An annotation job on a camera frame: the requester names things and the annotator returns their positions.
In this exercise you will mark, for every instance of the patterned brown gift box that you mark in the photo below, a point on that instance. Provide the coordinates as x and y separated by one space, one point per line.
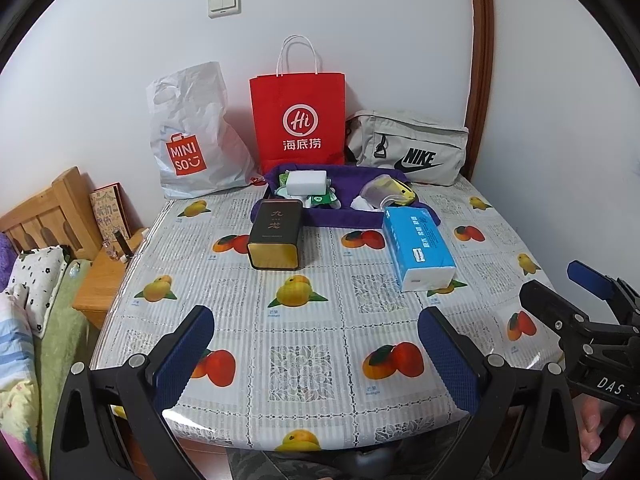
110 212

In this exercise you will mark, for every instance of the blue tissue pack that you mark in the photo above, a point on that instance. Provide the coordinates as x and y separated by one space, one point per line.
417 245

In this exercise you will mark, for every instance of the white plastic shopping bag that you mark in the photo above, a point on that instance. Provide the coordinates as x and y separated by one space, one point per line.
195 120

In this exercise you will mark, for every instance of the brown wooden door frame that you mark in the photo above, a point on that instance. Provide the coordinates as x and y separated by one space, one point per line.
481 60

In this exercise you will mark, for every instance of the dark green sachet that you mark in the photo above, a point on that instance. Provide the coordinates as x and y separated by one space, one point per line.
322 200

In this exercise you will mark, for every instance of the wooden nightstand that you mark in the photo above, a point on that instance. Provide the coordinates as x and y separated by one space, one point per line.
102 285

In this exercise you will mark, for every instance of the purple plush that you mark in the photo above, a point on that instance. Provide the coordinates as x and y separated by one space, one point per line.
6 260

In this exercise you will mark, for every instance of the blue striped quilt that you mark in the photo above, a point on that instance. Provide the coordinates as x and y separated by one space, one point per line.
15 360

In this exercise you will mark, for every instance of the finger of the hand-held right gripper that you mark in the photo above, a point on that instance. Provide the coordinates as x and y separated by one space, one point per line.
592 280
555 315

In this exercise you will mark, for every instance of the white tissue pack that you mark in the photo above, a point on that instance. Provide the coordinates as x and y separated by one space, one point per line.
307 180

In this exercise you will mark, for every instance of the yellow and black pouch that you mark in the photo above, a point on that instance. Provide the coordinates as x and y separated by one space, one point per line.
400 192

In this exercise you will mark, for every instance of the purple cloth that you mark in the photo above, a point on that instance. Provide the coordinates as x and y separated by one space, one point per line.
345 217

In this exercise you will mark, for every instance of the wooden headboard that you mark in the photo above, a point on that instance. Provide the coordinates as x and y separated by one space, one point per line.
45 210

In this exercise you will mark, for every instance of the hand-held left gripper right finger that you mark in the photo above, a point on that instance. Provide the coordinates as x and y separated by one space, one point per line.
450 360

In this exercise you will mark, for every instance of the black and gold tea tin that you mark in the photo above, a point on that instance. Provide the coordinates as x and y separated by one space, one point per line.
275 235

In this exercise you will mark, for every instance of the light green wipes pack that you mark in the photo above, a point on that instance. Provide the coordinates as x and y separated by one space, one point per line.
284 185

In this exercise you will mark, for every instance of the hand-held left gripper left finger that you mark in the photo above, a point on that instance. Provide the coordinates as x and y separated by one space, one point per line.
182 360

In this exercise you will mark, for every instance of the black and white floral pillow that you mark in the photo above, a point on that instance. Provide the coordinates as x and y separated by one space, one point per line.
37 285

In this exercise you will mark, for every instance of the person's right hand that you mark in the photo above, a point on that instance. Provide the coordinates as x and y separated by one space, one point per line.
595 430

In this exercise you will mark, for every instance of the white wall light switch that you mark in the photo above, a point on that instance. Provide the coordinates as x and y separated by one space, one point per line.
223 3

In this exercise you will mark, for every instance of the grey waist bag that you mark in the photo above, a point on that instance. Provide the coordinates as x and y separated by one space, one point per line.
415 140

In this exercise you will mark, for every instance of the white tissue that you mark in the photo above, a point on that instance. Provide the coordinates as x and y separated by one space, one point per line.
364 203

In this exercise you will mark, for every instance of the red paper bag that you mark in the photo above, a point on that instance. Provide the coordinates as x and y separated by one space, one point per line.
300 110

